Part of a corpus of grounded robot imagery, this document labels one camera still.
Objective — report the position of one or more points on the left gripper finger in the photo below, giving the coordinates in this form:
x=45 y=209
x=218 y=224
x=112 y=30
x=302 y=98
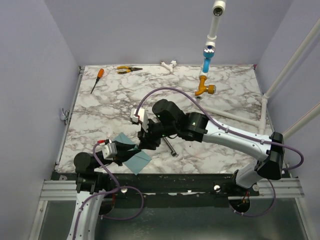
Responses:
x=125 y=155
x=120 y=146

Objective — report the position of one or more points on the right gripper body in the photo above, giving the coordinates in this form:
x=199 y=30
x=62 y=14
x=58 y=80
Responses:
x=156 y=131

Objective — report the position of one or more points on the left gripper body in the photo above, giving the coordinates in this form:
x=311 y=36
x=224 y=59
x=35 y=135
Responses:
x=107 y=161

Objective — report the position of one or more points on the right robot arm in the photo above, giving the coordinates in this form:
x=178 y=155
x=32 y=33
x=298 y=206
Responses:
x=267 y=153

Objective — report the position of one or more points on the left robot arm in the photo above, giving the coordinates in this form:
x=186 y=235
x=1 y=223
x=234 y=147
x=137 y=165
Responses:
x=94 y=181

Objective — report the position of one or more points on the black metal T bar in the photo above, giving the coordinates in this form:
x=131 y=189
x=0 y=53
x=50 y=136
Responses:
x=172 y=150

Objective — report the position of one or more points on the orange brass tap valve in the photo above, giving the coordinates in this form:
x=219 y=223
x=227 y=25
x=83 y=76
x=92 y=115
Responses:
x=202 y=88

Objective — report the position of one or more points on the white pipe tee fitting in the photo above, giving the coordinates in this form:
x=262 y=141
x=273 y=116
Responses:
x=170 y=67

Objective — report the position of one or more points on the blue tap valve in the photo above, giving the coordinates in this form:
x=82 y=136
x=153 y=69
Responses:
x=208 y=53

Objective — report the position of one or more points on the white PVC pipe assembly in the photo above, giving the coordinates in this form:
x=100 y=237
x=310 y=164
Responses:
x=218 y=10

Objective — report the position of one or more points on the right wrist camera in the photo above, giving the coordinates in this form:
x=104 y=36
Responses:
x=139 y=117

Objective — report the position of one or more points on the metal wall hook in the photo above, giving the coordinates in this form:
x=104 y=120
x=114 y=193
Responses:
x=64 y=115

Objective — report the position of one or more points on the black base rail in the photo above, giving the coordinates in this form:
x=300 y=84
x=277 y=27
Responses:
x=177 y=191

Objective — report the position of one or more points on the yellow handled pliers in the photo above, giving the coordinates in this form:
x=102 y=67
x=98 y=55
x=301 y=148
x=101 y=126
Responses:
x=127 y=69

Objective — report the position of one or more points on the orange handled screwdriver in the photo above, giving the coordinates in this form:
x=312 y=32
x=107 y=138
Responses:
x=98 y=77

